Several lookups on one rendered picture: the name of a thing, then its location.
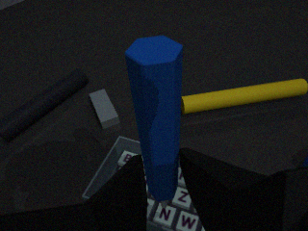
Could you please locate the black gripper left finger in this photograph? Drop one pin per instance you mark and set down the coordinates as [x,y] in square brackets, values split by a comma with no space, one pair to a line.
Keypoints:
[119,205]

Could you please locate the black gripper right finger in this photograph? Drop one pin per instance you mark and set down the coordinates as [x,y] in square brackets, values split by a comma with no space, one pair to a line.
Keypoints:
[232,198]

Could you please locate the yellow cylinder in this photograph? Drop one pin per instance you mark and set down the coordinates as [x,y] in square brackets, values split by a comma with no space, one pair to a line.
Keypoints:
[244,95]

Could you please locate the grey letter keyboard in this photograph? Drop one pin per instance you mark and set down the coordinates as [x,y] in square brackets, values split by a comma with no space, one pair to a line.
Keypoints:
[179,215]

